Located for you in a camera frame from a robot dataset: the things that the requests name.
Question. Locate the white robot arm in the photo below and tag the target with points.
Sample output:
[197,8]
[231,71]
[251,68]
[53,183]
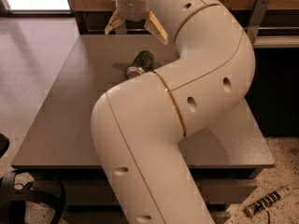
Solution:
[137,125]

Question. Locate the grey drawer cabinet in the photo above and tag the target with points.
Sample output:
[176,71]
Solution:
[61,139]

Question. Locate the green soda can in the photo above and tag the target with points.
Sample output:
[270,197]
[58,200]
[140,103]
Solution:
[142,64]

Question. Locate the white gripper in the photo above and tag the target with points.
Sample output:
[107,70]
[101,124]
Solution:
[132,9]

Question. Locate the right metal bracket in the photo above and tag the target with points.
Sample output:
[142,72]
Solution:
[256,18]

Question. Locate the black chair edge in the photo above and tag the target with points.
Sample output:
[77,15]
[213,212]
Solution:
[4,144]

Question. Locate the white power strip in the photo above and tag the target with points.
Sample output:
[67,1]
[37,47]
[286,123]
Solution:
[268,200]

